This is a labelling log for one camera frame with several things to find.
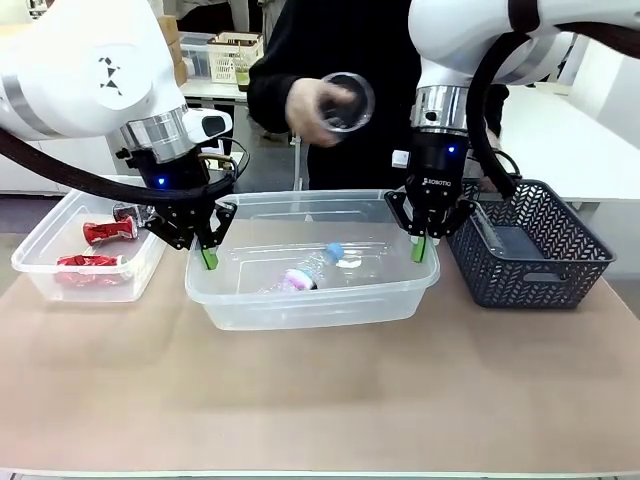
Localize crushed red can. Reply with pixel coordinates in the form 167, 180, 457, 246
54, 253, 125, 289
82, 218, 139, 246

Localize person's right forearm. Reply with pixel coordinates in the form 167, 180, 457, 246
248, 49, 301, 135

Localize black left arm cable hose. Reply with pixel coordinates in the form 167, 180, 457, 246
0, 128, 239, 204

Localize green bottle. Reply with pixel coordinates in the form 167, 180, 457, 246
234, 52, 251, 94

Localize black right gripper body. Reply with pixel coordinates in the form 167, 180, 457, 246
405, 128, 470, 236

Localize stacked cardboard boxes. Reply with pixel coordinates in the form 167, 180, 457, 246
157, 14, 189, 86

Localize person's right hand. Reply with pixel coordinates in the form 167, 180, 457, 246
287, 77, 361, 149

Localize small clear plastic bin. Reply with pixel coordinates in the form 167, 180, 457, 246
10, 174, 169, 304

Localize clear storage box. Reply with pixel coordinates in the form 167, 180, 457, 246
178, 30, 221, 80

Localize thin white metal pole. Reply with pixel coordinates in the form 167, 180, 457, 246
293, 132, 305, 192

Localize beige plastic basket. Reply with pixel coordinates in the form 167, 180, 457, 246
207, 32, 265, 85

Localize crushed silver can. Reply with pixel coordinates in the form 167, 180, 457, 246
112, 202, 156, 226

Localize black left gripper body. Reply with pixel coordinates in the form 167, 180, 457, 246
127, 147, 216, 241

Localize large clear plastic bin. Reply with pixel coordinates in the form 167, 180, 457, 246
184, 188, 441, 332

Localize clear plastic cup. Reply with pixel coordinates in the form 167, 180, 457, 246
319, 71, 376, 134

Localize black woven plastic basket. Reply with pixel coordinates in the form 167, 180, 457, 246
446, 178, 617, 310

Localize white table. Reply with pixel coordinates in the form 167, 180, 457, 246
492, 34, 640, 211

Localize clear plastic container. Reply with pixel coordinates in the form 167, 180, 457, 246
467, 205, 547, 262

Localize person's left forearm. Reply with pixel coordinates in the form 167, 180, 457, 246
487, 83, 510, 139

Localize crushed bottle with blue cap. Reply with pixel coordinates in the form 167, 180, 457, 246
257, 241, 364, 294

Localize person's black-clothed torso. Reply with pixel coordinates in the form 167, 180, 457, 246
247, 0, 511, 194

